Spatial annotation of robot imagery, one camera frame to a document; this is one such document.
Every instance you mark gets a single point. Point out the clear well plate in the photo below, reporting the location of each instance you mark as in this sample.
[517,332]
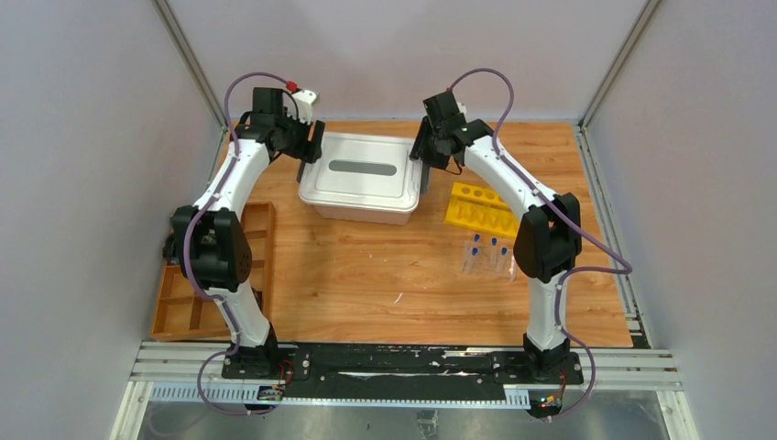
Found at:
[488,260]

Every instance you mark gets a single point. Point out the white plastic lid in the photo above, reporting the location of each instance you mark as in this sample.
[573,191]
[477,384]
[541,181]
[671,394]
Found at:
[361,173]

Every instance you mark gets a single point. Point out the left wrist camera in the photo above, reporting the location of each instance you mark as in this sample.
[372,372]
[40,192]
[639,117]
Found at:
[305,101]

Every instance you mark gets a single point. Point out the wooden compartment tray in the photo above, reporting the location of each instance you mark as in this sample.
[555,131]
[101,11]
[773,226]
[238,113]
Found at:
[181,314]

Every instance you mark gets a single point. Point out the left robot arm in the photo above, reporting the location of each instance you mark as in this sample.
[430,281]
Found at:
[210,242]

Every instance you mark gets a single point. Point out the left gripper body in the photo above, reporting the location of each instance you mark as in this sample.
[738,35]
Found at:
[313,141]

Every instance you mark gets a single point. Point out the yellow test tube rack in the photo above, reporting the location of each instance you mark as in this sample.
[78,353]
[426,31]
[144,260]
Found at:
[480,209]

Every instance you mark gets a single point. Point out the pink plastic bin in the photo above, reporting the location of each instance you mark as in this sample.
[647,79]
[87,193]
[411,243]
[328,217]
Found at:
[364,209]

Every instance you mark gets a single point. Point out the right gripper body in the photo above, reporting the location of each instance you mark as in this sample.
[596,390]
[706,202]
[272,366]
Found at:
[428,146]

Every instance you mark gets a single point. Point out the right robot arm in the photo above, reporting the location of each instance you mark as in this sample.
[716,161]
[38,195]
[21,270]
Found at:
[547,242]

